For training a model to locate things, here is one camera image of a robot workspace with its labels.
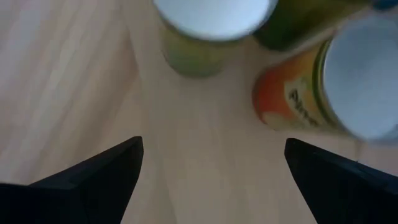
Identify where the pineapple label can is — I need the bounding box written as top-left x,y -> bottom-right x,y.
251,14 -> 398,146

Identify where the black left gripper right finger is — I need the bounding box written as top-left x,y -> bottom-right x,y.
284,138 -> 398,224

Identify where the orange label can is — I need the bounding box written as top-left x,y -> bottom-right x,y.
151,0 -> 279,78
252,0 -> 374,52

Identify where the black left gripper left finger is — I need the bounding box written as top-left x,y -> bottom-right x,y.
0,136 -> 144,224

